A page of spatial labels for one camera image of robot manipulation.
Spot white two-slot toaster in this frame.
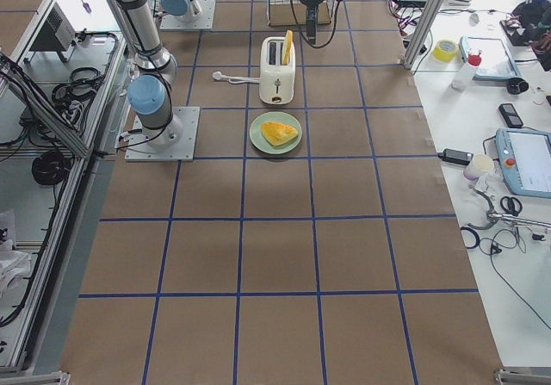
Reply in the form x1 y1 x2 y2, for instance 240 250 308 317
259 36 295 105

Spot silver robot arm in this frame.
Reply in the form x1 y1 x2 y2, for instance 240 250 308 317
111 0 179 151
160 0 216 32

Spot yellow toast slice in toaster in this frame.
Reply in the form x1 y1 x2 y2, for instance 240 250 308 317
282 30 294 65

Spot yellow toast on plate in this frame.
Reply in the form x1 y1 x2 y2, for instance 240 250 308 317
261 121 299 146

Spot yellow tape roll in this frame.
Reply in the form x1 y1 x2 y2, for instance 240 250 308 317
432 40 459 62

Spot green round plate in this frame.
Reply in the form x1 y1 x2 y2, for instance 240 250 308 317
249 111 302 155

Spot clear bottle red cap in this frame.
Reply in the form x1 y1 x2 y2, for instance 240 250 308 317
450 53 482 91

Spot blue teach pendant far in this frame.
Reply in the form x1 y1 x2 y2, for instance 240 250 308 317
459 36 521 82

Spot blue teach pendant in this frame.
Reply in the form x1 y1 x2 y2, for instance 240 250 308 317
459 36 521 82
495 128 550 199

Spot white paper cup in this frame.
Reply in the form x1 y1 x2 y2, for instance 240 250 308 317
463 154 494 181

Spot grey control box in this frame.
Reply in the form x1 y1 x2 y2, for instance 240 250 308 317
25 3 76 63

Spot blue teach pendant near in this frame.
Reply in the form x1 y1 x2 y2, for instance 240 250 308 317
495 128 550 199

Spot black scissors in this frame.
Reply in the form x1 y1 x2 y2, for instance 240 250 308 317
499 196 523 217

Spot blue tape roll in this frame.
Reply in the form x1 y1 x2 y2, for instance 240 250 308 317
460 226 480 250

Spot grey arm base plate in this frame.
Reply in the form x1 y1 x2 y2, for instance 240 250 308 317
125 107 200 162
160 0 216 31

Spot white toaster power cord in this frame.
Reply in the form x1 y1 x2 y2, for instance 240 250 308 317
211 71 261 86

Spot aluminium frame post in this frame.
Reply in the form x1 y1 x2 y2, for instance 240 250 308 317
402 0 443 69

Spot black coiled cable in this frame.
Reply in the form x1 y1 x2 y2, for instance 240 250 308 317
31 150 65 186

